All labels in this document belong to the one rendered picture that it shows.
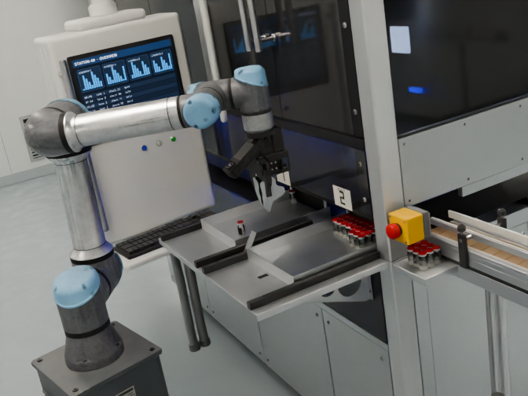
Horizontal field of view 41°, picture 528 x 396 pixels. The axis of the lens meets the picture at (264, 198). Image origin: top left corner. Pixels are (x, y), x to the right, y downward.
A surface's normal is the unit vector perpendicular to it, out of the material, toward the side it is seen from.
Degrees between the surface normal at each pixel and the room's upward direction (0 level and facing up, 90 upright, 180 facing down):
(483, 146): 90
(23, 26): 90
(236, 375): 0
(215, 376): 0
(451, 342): 90
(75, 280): 7
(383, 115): 90
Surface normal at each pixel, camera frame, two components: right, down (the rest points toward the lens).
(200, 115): -0.08, 0.34
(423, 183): 0.47, 0.22
